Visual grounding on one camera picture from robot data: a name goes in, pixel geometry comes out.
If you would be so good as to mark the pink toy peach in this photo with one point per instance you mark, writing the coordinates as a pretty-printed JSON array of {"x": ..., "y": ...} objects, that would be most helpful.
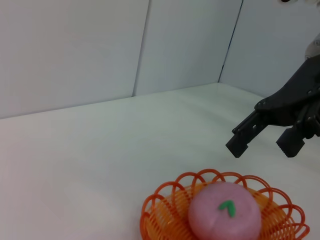
[{"x": 220, "y": 217}]

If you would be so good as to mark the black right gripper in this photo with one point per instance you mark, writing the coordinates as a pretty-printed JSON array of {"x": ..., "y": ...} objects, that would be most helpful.
[{"x": 295, "y": 95}]

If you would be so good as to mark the orange woven plastic basket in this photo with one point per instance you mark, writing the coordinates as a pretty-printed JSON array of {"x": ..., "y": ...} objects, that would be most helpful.
[{"x": 165, "y": 215}]

